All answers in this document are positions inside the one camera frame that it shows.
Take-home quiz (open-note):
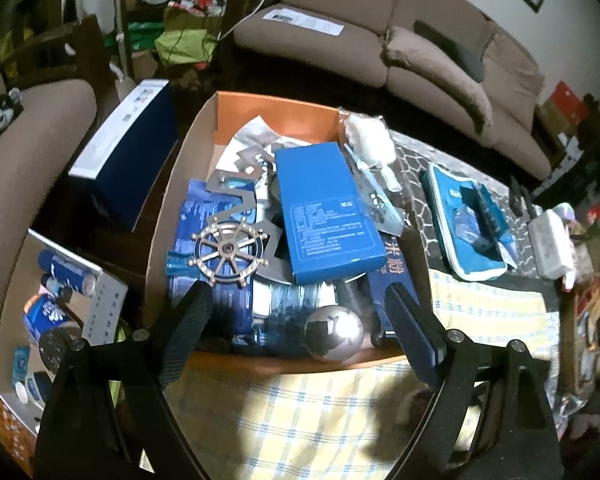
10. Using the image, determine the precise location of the blue foil sachet pack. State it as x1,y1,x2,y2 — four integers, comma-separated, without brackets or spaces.
164,179,264,344

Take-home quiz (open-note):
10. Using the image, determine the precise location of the blue mesh pouch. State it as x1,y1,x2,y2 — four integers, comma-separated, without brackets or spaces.
429,166,518,282

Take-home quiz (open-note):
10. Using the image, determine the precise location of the brown sofa cushion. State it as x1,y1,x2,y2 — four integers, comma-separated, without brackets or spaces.
384,26,494,136

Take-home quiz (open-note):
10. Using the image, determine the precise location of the navy skin care box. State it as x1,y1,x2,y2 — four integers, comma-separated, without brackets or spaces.
364,233,418,348

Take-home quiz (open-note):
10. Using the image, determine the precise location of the orange cardboard box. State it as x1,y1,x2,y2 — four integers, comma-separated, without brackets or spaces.
143,91,406,376

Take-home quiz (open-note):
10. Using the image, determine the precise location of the grey hexagon pattern mat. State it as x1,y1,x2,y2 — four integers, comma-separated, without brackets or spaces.
390,130,541,280

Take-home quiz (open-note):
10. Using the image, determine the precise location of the brown sofa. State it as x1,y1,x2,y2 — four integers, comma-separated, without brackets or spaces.
234,0,550,180

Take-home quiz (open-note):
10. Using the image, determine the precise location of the shiny steel ball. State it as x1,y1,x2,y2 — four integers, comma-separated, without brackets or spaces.
303,306,364,363

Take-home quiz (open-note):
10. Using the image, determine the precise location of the white open box with toiletries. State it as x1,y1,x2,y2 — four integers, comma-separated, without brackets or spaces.
0,230,128,436

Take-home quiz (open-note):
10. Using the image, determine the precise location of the white tissue box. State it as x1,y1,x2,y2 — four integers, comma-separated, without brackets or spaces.
528,209,574,281

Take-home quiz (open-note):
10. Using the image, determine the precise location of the brown armchair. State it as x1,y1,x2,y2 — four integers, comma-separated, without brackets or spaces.
0,29,100,366

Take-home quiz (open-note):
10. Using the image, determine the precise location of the long navy white box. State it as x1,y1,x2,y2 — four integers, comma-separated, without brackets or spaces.
68,79,178,231

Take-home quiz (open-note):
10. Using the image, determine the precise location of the green plastic bag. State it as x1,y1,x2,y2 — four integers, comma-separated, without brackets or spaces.
155,28,216,66

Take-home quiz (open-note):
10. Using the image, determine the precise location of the yellow plaid tablecloth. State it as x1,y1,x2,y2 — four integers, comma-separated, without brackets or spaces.
166,270,559,479

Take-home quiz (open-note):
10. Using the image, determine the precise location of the white cotton pads bag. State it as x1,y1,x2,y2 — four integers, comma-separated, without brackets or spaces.
339,112,402,193

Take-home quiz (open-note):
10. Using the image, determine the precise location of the blue rectangular product box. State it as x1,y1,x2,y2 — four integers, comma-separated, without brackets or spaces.
275,142,387,285

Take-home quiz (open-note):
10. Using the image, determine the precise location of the brass ship wheel ornament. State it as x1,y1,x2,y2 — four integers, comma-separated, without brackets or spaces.
186,217,268,288

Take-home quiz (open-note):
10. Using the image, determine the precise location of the white paper sheet on sofa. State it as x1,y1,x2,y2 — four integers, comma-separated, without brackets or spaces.
263,8,344,37

